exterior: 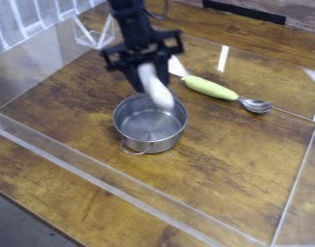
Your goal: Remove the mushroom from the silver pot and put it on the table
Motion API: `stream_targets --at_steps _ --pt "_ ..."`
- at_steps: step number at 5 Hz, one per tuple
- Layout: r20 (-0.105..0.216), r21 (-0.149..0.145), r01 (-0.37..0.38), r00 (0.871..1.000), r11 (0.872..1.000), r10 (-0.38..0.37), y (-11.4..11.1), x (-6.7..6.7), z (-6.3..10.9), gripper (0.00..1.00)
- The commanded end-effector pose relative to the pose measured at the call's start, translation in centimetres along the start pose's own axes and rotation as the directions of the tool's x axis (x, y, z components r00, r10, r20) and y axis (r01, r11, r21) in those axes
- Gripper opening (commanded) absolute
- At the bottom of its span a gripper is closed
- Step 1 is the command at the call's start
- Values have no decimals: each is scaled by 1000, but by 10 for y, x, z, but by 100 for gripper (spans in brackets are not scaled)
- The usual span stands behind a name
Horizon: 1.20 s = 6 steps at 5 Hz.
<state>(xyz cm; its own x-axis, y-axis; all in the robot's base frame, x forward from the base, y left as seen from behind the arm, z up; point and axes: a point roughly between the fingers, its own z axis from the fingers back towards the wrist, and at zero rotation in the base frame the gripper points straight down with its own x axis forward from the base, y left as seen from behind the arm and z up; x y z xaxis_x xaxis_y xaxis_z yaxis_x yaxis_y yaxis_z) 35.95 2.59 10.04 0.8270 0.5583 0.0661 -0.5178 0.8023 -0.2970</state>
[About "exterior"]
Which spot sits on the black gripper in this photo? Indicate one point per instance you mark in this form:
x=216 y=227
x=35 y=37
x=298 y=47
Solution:
x=143 y=44

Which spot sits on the red and white plush mushroom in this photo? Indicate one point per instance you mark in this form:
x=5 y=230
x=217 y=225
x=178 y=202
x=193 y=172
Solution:
x=154 y=88

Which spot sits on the silver metal pot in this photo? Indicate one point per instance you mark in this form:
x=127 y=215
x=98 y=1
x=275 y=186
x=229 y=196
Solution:
x=150 y=130

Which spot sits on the black bar on table edge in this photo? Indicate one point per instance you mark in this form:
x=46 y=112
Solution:
x=255 y=14

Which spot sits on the clear acrylic enclosure panel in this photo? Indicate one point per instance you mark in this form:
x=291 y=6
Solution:
x=233 y=187

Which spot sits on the green handled metal spoon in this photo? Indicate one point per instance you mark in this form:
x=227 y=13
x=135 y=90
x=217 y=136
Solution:
x=212 y=89

